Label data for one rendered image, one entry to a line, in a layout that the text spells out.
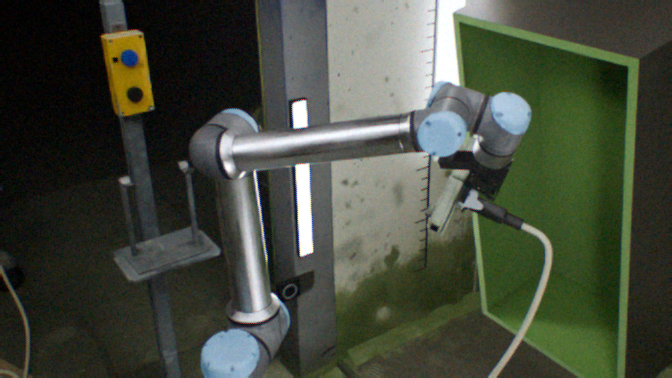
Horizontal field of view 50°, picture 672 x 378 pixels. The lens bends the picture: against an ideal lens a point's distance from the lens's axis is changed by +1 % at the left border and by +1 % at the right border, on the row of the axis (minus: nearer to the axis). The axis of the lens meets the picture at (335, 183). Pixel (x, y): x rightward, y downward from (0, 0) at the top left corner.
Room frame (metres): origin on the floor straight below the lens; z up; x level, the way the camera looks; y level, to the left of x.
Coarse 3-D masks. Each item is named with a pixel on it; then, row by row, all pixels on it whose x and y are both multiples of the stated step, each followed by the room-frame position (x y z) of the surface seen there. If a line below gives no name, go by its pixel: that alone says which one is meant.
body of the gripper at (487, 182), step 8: (512, 160) 1.52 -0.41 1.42; (488, 168) 1.50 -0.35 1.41; (504, 168) 1.50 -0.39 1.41; (472, 176) 1.54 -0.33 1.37; (480, 176) 1.54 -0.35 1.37; (488, 176) 1.54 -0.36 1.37; (496, 176) 1.52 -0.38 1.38; (504, 176) 1.51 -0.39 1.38; (464, 184) 1.55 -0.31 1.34; (472, 184) 1.54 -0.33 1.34; (480, 184) 1.53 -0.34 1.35; (488, 184) 1.52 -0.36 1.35; (496, 184) 1.54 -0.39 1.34; (480, 192) 1.55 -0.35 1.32; (488, 192) 1.53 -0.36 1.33
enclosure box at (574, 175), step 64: (512, 0) 2.06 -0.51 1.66; (576, 0) 1.97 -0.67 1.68; (640, 0) 1.89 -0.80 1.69; (512, 64) 2.23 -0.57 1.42; (576, 64) 2.17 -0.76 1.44; (640, 64) 1.58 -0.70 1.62; (576, 128) 2.20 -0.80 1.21; (640, 128) 1.61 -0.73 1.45; (512, 192) 2.26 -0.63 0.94; (576, 192) 2.23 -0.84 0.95; (640, 192) 1.64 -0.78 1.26; (512, 256) 2.28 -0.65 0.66; (576, 256) 2.26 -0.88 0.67; (640, 256) 1.67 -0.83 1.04; (512, 320) 2.15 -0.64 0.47; (576, 320) 2.10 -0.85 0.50; (640, 320) 1.71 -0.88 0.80
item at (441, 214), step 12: (468, 144) 1.75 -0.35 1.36; (456, 180) 1.64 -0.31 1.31; (444, 192) 1.60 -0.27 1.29; (456, 192) 1.61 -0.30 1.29; (432, 204) 1.59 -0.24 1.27; (444, 204) 1.57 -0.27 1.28; (456, 204) 1.58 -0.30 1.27; (492, 204) 1.59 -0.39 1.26; (432, 216) 1.54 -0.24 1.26; (444, 216) 1.54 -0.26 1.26; (492, 216) 1.57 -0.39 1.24; (504, 216) 1.57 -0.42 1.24; (516, 216) 1.57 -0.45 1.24; (444, 228) 1.52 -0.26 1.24; (516, 228) 1.56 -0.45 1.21
